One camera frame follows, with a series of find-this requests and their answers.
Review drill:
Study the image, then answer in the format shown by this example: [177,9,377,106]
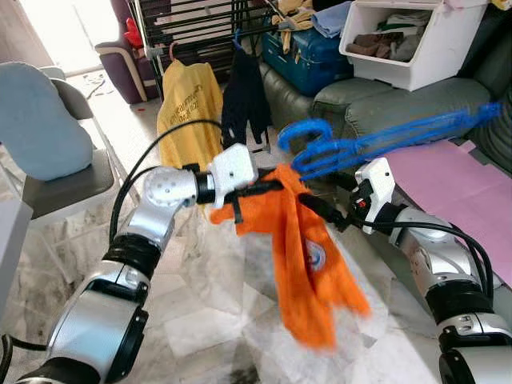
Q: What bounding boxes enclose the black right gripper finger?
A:
[299,192,353,234]

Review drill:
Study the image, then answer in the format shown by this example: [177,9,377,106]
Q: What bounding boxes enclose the orange shirt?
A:
[210,164,374,351]

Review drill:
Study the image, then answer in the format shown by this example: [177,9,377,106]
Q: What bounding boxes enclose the navy garment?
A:
[220,48,274,150]

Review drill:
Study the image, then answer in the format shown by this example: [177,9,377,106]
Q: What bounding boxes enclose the pink mat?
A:
[384,140,512,286]

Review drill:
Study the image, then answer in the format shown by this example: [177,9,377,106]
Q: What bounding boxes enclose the yellow shirt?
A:
[156,60,226,169]

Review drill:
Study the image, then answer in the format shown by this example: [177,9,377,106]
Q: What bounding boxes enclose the green sofa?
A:
[260,12,512,289]

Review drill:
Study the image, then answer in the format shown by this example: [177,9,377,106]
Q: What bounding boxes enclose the blue suitcase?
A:
[262,28,354,98]

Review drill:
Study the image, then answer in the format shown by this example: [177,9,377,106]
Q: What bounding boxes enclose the brown clothes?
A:
[346,32,402,59]

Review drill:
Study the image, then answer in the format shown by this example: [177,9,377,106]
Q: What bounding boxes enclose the grey clothes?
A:
[392,36,426,64]

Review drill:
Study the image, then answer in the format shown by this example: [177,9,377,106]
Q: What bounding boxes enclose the white storage bin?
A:
[339,0,490,92]

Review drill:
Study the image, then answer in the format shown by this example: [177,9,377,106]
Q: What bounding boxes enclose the purple armchair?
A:
[96,0,162,106]

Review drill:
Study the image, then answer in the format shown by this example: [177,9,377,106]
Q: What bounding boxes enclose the black metal drying rack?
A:
[132,0,282,63]

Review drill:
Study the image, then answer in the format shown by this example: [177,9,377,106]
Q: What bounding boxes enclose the mustard yellow garment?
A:
[272,0,315,32]

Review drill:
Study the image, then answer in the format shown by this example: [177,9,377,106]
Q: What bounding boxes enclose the light blue folded cloth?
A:
[312,0,354,39]

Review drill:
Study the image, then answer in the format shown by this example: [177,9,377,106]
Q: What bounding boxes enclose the red cloth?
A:
[124,16,146,50]

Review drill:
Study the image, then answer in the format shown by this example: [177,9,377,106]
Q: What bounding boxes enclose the light blue cushion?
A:
[0,62,96,182]

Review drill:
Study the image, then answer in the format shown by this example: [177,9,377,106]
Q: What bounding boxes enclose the grey table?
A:
[0,200,34,321]

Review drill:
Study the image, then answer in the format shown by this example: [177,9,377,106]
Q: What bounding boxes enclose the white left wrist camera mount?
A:
[210,144,258,210]

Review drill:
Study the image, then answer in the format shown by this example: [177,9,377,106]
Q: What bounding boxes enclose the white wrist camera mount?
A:
[354,158,396,234]
[210,144,258,210]

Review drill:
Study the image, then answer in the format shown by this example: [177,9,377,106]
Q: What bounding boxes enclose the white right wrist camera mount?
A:
[354,158,396,234]

